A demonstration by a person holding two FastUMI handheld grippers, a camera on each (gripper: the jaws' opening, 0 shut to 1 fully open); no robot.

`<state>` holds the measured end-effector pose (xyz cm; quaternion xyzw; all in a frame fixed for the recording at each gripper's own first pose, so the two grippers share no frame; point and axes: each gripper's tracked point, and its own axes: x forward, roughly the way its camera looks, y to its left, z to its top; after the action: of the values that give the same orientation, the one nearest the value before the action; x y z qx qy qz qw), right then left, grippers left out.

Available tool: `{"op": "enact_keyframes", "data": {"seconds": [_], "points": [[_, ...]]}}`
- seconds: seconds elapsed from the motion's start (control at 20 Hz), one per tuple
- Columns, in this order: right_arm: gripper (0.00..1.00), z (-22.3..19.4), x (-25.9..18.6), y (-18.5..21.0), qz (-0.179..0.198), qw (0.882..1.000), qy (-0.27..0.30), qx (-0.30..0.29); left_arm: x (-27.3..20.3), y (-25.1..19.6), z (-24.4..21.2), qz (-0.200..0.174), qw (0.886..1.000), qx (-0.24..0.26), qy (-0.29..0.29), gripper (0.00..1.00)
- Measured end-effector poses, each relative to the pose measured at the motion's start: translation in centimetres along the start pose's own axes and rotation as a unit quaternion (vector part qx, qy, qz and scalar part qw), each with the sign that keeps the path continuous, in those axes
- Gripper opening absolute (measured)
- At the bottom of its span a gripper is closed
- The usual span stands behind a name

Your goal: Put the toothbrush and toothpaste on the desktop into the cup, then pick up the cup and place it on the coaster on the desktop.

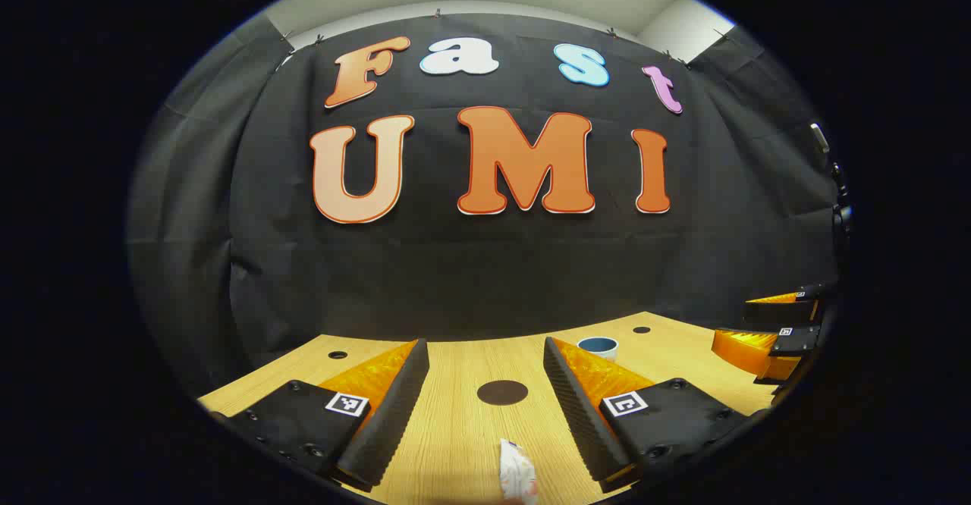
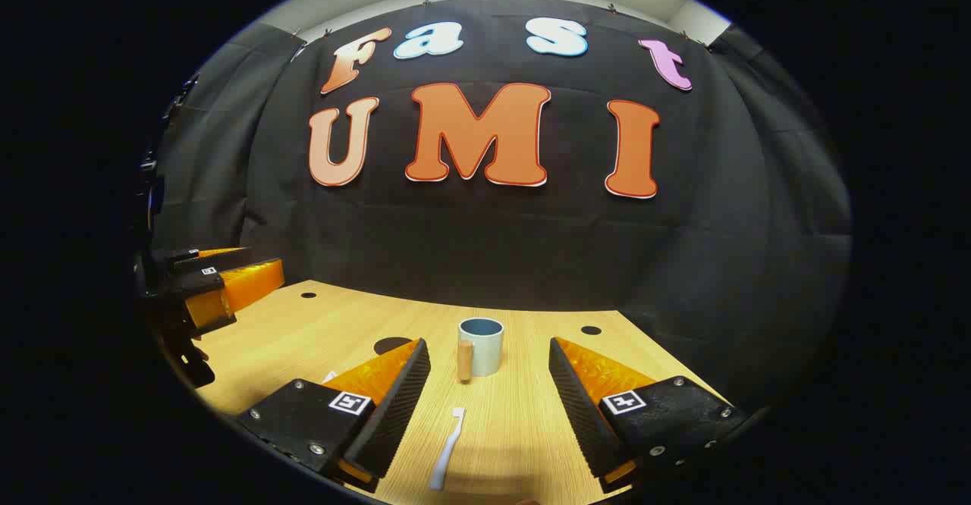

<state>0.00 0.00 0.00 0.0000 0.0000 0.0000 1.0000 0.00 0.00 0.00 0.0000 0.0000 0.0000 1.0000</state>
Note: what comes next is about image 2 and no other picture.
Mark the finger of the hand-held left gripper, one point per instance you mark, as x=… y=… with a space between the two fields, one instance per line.
x=250 y=285
x=220 y=261

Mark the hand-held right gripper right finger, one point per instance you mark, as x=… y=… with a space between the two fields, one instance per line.
x=576 y=414

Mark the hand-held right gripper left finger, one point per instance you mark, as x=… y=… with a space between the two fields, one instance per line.
x=398 y=406

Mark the dark round coaster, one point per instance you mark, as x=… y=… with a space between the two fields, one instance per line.
x=388 y=344

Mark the white toothbrush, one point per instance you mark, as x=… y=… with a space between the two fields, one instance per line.
x=447 y=452

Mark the wooden desktop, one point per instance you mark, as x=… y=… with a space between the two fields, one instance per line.
x=318 y=330

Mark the black backdrop cloth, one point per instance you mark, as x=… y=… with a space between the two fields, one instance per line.
x=493 y=247

